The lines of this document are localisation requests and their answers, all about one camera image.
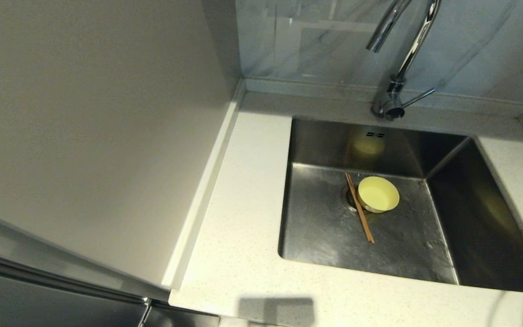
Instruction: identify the brown wooden chopstick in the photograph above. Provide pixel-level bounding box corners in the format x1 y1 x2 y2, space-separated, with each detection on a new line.
347 172 375 244
345 172 373 244

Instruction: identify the yellow plastic bowl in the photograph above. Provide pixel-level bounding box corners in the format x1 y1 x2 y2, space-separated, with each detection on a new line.
358 176 400 214

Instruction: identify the chrome gooseneck kitchen faucet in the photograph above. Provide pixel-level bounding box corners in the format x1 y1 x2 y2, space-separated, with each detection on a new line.
366 0 442 121

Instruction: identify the stainless steel sink basin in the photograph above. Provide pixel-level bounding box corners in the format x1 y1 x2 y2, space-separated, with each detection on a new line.
278 116 523 294

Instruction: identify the round metal drain strainer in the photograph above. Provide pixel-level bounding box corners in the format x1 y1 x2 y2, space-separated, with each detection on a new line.
341 183 366 214

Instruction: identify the tall beige cabinet panel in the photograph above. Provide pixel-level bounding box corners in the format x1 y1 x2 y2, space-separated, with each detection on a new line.
0 0 247 302

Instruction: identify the dark grey cabinet front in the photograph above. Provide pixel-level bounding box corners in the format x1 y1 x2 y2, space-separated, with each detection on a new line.
0 248 220 327

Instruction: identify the chrome cabinet handle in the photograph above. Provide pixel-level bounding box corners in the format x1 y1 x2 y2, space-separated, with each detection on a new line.
137 296 154 327

